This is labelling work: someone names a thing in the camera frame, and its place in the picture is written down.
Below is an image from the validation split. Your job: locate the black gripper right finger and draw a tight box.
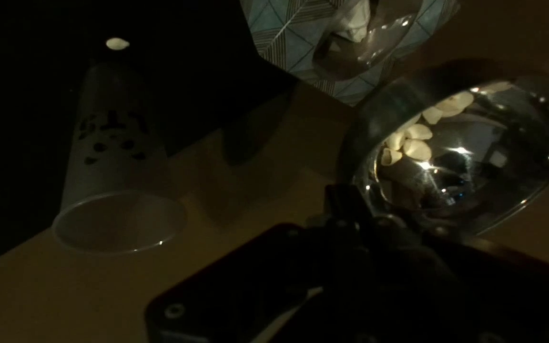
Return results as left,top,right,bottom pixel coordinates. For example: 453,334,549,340
381,216,518,343

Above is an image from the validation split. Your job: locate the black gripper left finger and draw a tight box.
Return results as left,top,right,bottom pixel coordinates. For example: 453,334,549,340
322,180,385,343

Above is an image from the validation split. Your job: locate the silver metal bowl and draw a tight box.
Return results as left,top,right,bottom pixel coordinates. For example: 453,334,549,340
339,58,549,239

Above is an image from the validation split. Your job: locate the patterned grey tissue box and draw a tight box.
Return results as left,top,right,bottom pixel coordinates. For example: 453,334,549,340
238,0,461,108

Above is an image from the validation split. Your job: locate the clear drinking glass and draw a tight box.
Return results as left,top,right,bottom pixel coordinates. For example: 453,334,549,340
51,58,190,256

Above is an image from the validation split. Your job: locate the loose white seed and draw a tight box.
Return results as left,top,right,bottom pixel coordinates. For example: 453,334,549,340
103,35,131,52

